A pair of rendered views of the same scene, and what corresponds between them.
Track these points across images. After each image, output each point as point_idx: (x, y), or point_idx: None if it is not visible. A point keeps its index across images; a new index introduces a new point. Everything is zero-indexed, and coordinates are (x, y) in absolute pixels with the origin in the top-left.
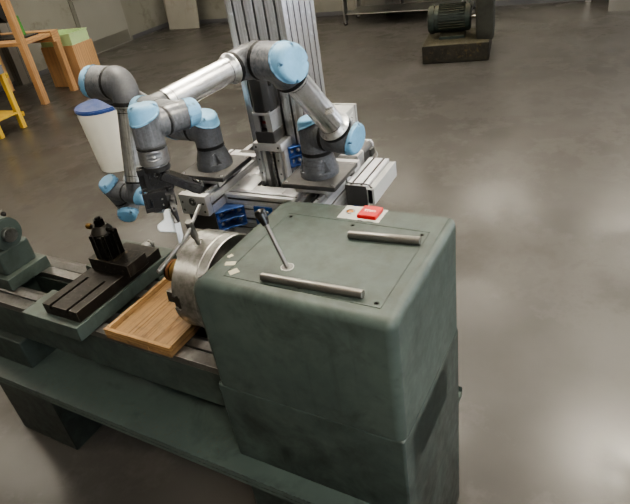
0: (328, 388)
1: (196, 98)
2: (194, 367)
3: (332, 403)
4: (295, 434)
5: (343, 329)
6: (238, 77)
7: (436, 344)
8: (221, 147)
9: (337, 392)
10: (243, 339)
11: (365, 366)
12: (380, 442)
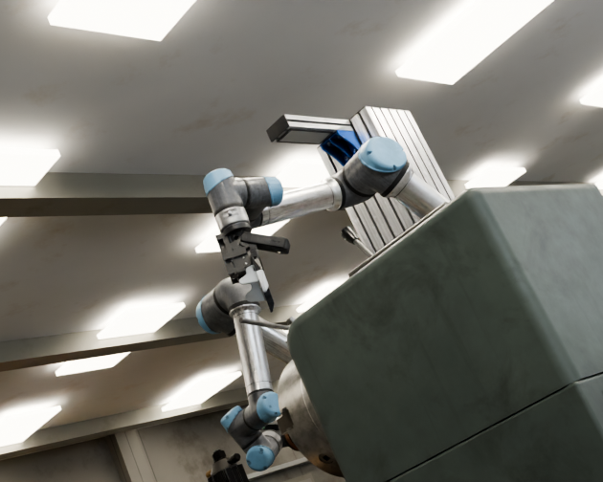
0: (457, 363)
1: (288, 207)
2: None
3: (472, 389)
4: None
5: (431, 240)
6: (337, 195)
7: None
8: None
9: (468, 360)
10: (349, 372)
11: (473, 277)
12: (551, 410)
